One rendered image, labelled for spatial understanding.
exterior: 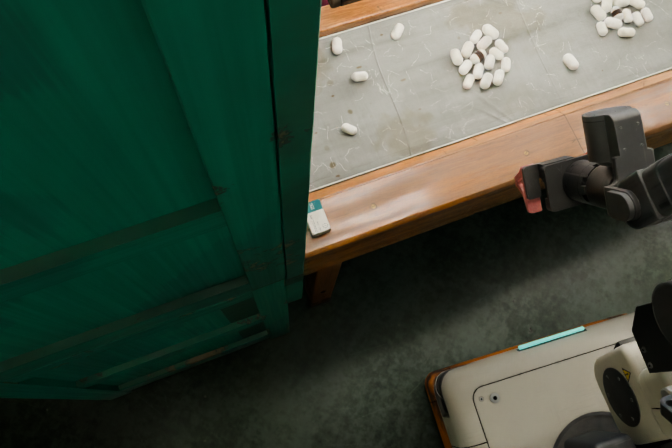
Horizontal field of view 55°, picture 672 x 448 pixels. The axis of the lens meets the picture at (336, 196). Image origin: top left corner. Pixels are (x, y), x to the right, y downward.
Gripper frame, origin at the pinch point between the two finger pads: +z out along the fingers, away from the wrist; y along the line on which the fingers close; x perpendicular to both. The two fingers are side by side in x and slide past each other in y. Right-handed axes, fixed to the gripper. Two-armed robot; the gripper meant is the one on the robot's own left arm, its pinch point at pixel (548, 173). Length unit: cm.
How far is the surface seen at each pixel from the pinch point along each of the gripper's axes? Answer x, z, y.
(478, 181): 3.9, 24.0, 1.8
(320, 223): 3.4, 22.0, 32.6
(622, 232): 46, 88, -65
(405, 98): -13.5, 35.6, 8.9
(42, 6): -27, -57, 51
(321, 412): 68, 77, 39
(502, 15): -25, 42, -17
